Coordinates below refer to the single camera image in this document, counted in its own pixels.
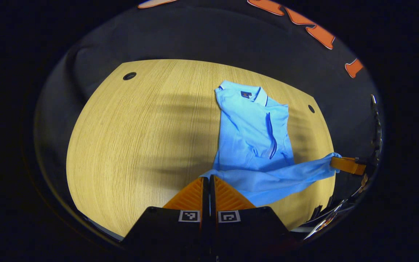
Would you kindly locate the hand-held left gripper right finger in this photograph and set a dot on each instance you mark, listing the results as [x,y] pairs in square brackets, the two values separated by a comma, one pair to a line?
[214,203]

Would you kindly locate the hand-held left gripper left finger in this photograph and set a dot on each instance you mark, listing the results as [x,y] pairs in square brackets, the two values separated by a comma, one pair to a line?
[204,203]

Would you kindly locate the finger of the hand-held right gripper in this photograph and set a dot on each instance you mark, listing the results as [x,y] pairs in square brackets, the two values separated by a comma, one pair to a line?
[346,165]

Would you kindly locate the light blue T-shirt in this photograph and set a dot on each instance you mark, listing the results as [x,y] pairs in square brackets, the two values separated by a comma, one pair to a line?
[249,131]

